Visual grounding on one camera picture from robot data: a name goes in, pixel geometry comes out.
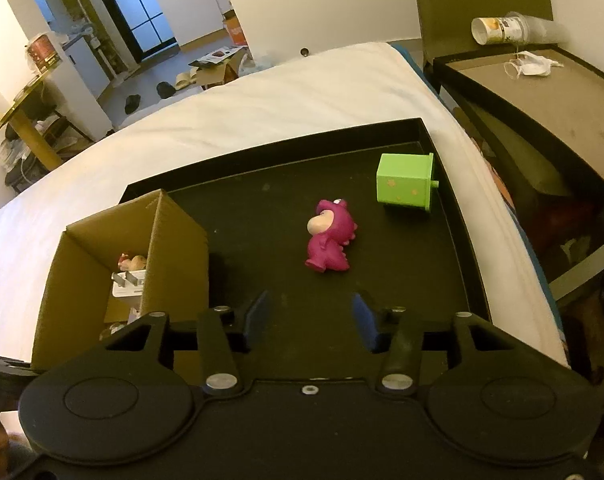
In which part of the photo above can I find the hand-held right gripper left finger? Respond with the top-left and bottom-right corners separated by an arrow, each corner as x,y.
102,289 -> 271,393

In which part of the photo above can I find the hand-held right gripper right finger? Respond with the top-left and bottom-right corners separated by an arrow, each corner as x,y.
351,292 -> 513,393

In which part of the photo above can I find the pink dinosaur toy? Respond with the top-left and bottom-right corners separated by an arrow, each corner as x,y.
303,198 -> 359,275

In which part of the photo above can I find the cardboard box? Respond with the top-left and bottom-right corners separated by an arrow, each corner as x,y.
30,189 -> 210,367
189,45 -> 249,92

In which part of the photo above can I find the black shallow tray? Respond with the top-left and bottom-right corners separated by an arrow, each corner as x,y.
124,117 -> 492,356

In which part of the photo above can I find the white charger plug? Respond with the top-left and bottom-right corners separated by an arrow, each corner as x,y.
110,268 -> 147,306

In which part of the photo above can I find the green cube box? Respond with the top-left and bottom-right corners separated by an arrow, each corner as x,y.
375,152 -> 440,213

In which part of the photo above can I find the white bed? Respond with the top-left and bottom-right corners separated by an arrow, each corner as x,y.
0,40 -> 569,367

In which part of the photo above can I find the flat cardboard box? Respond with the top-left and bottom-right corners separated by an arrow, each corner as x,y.
189,45 -> 249,92

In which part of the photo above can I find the dark nightstand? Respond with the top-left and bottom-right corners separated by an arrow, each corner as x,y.
432,45 -> 604,301

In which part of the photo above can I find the clutter pile under table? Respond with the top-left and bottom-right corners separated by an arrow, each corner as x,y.
0,112 -> 85,196

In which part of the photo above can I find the orange box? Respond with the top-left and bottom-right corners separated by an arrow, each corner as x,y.
223,14 -> 245,47

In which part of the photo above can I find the gold table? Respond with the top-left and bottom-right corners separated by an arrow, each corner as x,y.
0,67 -> 65,171

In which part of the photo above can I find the white low cabinet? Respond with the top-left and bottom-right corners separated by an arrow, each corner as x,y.
56,35 -> 113,102

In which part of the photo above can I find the white face mask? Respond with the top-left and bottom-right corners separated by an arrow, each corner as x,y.
504,50 -> 565,80

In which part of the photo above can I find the paper cup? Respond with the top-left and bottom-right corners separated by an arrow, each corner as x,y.
471,15 -> 522,46

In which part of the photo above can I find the white kitchen counter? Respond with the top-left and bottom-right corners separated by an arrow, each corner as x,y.
149,0 -> 233,50

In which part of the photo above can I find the black framed glass door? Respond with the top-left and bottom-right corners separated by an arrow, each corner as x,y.
92,0 -> 177,55

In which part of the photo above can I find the clear plastic cup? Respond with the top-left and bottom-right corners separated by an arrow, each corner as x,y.
504,10 -> 572,47

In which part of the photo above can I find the red box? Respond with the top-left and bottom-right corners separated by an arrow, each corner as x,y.
26,34 -> 62,68

